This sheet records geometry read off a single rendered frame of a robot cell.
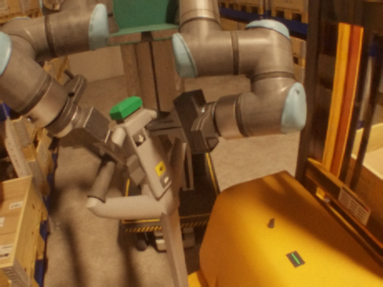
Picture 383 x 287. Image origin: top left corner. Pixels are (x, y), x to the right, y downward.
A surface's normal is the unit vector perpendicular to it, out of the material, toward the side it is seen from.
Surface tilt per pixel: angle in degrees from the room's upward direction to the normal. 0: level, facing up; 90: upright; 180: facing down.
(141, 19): 90
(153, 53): 90
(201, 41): 42
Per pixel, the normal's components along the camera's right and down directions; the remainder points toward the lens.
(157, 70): 0.09, 0.50
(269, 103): -0.50, -0.05
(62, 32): 0.28, 0.34
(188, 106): -0.43, 0.48
